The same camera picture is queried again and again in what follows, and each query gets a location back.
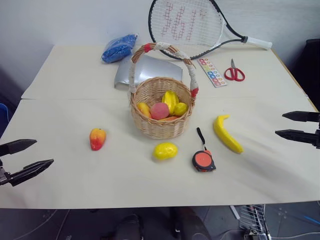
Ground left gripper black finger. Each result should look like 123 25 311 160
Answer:
0 139 38 158
9 159 55 187

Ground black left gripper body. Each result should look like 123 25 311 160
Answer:
0 159 12 186

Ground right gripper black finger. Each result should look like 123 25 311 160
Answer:
274 129 316 148
281 111 320 123

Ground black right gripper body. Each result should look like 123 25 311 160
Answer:
314 121 320 150

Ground orange fruit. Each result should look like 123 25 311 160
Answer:
158 115 180 123

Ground blue container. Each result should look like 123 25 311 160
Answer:
0 102 8 126

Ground yellow banana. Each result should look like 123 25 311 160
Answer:
212 114 245 154

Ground red and yellow mango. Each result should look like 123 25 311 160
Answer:
89 127 107 152

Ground black and white tennis racket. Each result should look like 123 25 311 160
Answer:
147 0 273 61

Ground orange and black tape measure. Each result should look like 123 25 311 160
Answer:
191 127 217 173

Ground colourful sticker sheet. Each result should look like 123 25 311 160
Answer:
196 57 229 88

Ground small yellow-green lemon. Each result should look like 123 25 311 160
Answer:
174 102 189 117

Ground yellow-orange mango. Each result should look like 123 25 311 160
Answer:
136 101 153 119

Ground yellow starfruit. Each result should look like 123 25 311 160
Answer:
161 90 181 114

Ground large yellow lemon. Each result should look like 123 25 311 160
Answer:
152 142 179 161

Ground pink peach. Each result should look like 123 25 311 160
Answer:
150 102 170 120

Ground bag of blue beads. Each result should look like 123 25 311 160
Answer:
100 33 139 65

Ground silver curved metal sheet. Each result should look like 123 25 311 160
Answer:
114 55 184 91

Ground red-handled scissors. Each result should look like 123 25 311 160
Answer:
223 58 246 82

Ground white wire rack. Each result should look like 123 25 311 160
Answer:
236 204 272 240

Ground wicker basket with handle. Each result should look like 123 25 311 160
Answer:
126 42 200 139

